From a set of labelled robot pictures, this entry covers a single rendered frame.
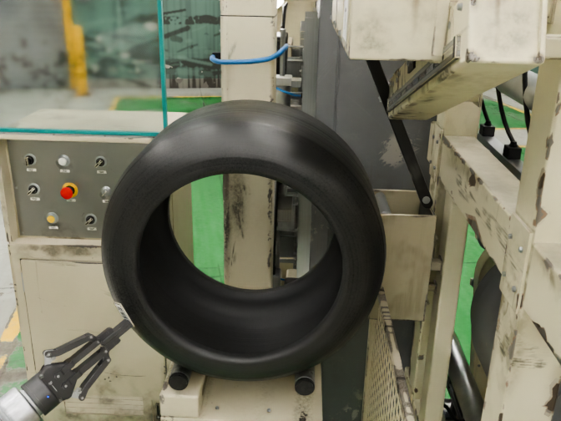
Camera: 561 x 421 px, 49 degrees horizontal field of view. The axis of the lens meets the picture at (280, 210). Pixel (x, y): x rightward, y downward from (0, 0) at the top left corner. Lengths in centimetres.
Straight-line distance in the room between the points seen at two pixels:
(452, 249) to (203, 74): 890
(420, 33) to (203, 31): 939
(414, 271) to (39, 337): 136
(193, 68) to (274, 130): 913
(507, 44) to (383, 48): 17
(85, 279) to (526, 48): 169
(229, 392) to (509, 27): 107
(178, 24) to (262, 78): 872
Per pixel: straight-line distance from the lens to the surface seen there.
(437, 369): 181
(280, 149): 117
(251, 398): 155
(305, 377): 141
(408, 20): 90
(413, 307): 168
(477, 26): 82
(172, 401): 148
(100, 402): 246
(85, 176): 211
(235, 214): 163
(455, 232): 162
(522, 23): 84
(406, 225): 157
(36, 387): 131
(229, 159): 117
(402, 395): 126
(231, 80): 154
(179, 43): 1025
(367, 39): 90
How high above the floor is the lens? 175
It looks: 21 degrees down
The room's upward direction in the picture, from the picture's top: 1 degrees clockwise
